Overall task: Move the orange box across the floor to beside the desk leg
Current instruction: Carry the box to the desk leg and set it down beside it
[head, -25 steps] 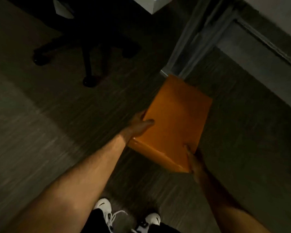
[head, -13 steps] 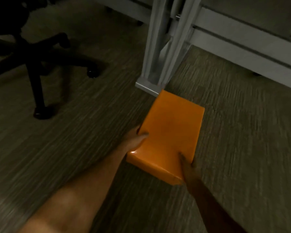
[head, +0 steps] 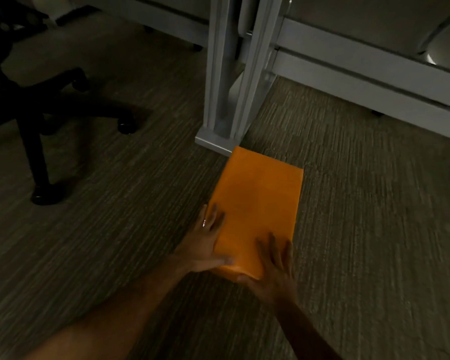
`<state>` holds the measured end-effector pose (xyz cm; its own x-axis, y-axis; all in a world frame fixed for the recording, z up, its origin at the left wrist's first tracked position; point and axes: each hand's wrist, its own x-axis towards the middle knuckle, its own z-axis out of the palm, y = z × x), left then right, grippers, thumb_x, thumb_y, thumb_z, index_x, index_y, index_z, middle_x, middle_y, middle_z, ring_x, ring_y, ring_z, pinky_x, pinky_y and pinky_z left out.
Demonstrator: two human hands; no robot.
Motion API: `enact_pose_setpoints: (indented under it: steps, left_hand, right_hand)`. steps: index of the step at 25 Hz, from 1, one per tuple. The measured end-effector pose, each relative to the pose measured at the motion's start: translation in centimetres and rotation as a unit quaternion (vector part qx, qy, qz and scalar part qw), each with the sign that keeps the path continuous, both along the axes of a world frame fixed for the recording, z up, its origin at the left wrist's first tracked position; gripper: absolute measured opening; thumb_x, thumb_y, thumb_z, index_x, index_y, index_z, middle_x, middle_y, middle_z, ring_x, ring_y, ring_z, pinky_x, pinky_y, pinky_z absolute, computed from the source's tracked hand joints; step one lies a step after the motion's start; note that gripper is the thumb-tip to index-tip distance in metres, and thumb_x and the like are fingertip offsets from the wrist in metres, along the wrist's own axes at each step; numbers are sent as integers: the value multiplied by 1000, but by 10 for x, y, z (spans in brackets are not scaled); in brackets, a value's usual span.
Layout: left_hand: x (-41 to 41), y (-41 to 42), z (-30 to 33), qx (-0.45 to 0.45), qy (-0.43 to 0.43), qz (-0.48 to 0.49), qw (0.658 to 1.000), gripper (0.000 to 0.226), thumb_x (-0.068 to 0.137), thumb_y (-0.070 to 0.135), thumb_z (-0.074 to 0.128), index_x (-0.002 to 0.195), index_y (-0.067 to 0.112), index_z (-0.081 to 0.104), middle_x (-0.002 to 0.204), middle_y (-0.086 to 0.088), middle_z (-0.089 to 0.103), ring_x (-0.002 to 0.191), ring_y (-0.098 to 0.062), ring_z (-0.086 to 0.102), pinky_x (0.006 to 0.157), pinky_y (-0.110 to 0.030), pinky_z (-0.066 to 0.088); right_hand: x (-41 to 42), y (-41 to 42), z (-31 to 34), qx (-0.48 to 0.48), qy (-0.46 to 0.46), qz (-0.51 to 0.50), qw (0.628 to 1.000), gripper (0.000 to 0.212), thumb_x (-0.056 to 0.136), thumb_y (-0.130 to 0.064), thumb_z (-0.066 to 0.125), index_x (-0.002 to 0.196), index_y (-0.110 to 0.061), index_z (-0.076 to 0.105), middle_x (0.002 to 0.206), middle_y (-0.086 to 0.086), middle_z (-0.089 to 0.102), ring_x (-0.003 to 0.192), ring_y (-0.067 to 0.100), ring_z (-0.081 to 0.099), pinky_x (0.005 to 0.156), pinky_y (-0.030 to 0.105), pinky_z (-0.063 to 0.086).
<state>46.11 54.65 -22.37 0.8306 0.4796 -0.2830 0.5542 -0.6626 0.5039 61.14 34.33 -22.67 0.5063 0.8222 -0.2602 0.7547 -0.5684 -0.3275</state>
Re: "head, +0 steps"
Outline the person's right hand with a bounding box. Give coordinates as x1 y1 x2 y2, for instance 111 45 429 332
236 232 298 306

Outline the orange envelope stack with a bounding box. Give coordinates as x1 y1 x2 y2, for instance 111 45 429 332
208 146 304 282

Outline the person's left hand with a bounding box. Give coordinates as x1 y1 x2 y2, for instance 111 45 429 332
172 203 235 274

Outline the person's right forearm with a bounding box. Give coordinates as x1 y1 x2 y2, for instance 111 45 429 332
274 294 342 360

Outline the person's left forearm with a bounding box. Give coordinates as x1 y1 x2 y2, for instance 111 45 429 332
22 263 190 360

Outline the grey desk panel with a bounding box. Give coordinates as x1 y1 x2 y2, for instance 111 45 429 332
270 0 450 144

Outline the black office chair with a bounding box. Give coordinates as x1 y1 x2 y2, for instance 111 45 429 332
0 0 139 206

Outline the grey desk leg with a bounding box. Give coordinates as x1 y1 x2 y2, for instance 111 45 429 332
195 0 286 157

